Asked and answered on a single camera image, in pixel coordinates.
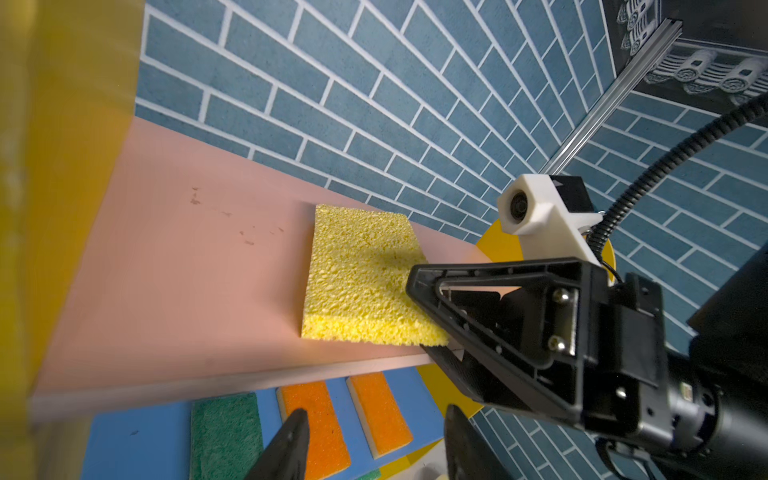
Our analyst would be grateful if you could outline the orange sponge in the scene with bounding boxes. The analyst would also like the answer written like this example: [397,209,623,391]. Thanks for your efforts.
[277,381,351,479]

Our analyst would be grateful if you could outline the pale yellow sponge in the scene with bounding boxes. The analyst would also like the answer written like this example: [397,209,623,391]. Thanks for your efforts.
[346,372,413,459]

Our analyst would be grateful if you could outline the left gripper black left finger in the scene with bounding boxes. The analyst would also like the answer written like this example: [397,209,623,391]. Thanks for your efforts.
[244,408,310,480]

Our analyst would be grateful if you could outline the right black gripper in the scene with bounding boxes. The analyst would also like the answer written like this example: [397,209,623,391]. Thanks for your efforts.
[405,248,767,479]

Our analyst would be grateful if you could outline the yellow pink blue shelf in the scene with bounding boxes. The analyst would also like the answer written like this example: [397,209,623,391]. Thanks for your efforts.
[0,0,619,480]

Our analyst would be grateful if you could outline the yellow sponge front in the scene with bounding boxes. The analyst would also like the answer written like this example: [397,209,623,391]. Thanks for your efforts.
[301,205,449,347]

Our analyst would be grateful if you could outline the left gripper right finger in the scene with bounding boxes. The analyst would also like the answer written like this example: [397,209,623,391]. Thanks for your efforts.
[444,404,512,480]

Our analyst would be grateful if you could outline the dark green scrub sponge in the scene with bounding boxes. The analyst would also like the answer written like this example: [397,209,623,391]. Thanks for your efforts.
[189,393,264,480]

